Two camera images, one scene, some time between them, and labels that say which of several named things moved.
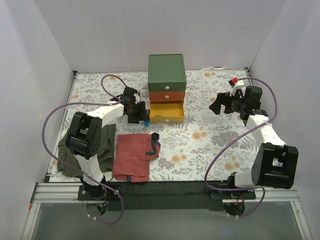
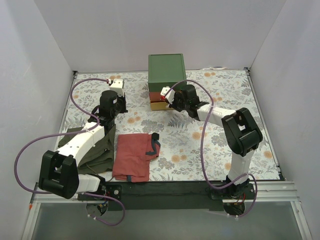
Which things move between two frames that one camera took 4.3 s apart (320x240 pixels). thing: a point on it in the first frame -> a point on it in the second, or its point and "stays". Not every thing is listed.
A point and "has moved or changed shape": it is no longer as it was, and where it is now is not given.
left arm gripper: x=139 y=113 -> x=122 y=103
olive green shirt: x=105 y=154 stays
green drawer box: x=166 y=73 stays
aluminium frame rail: x=64 y=193 stays
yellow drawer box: x=167 y=111 has moved or changed shape
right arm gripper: x=227 y=103 -> x=174 y=100
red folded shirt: x=132 y=155 stays
